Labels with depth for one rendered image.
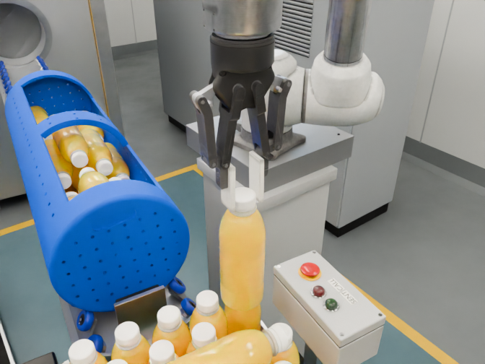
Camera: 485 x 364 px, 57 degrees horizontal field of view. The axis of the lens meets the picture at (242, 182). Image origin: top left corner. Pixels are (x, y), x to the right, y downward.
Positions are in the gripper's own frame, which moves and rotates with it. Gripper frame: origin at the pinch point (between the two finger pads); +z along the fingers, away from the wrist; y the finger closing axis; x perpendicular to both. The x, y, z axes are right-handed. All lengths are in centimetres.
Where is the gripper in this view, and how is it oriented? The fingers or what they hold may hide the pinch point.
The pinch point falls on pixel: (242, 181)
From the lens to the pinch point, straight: 61.5
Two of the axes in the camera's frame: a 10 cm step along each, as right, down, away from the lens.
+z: 0.0, 8.5, 5.3
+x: 4.9, 4.6, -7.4
